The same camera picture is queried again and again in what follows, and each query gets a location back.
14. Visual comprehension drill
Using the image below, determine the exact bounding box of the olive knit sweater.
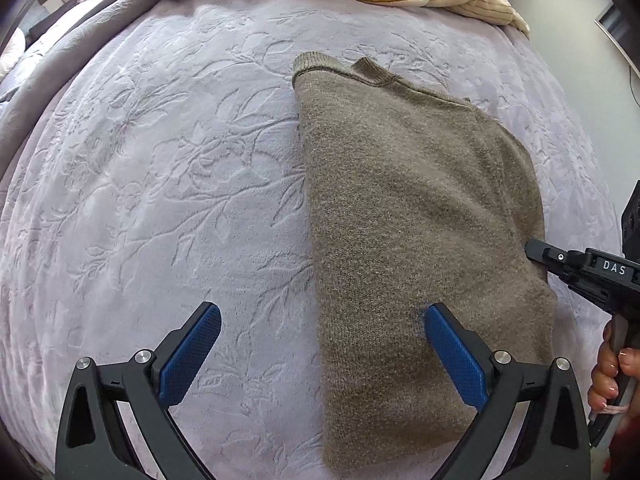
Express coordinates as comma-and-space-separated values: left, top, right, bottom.
293, 52, 556, 471

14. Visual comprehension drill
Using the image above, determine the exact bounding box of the person's right hand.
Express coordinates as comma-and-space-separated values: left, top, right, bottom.
588, 322, 640, 413

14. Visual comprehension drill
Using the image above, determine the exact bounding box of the lavender embossed bedspread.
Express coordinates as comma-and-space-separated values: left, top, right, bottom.
1, 0, 620, 479

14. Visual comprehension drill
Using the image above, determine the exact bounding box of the grey duvet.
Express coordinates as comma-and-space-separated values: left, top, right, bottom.
1, 0, 160, 171

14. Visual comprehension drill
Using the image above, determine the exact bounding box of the wall mounted television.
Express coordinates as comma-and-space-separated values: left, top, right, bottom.
596, 4, 640, 77

